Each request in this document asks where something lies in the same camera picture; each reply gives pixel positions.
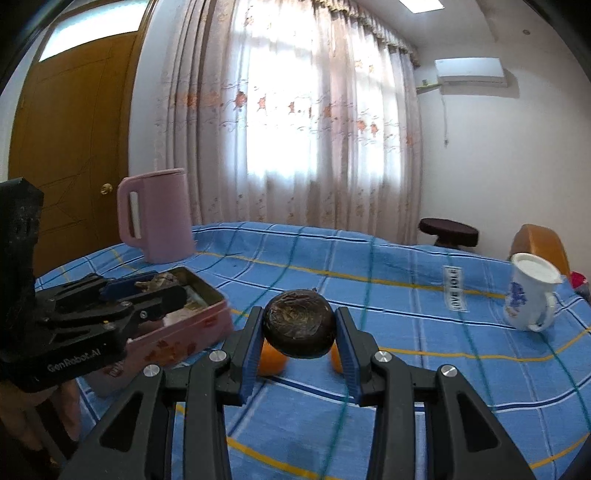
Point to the transom window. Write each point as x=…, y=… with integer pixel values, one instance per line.
x=92, y=32

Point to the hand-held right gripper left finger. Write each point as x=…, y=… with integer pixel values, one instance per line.
x=251, y=364

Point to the pink electric kettle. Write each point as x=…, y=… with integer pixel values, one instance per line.
x=161, y=217

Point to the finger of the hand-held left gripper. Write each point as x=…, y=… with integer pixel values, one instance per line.
x=122, y=288
x=157, y=302

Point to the white mug with blue print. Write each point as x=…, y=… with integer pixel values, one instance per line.
x=526, y=290

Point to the square ceiling light panel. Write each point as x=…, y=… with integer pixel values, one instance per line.
x=422, y=4

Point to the round dark stool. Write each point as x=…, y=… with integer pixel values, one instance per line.
x=448, y=228

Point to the white air conditioner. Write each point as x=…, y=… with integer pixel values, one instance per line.
x=471, y=71

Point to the person's left forearm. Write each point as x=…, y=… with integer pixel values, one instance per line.
x=60, y=406

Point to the sheer floral curtain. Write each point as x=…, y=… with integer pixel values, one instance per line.
x=300, y=115

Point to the pink tin box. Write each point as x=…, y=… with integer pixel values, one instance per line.
x=184, y=341

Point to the orange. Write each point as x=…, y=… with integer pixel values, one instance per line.
x=272, y=363
x=337, y=361

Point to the brass door knob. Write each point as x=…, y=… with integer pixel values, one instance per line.
x=107, y=188

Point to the whole dark passion fruit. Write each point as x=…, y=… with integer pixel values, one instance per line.
x=299, y=323

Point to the pink red cloth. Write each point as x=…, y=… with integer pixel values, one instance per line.
x=581, y=280

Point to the brown wooden door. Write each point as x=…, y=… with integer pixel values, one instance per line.
x=69, y=138

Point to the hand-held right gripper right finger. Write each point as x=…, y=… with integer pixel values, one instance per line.
x=349, y=362

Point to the orange chair back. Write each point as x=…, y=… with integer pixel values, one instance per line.
x=540, y=240

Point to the blue plaid cloth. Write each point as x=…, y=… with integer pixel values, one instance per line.
x=392, y=323

